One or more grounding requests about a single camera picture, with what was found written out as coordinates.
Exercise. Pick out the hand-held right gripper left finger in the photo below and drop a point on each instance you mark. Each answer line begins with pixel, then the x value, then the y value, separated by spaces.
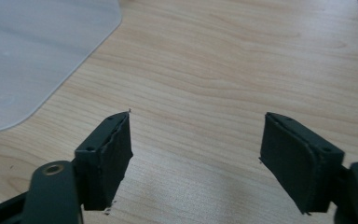
pixel 104 165

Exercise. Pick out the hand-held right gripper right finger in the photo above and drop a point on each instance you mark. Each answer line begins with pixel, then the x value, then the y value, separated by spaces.
pixel 298 161

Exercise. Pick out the translucent white mat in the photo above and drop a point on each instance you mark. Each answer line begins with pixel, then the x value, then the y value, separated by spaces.
pixel 28 59

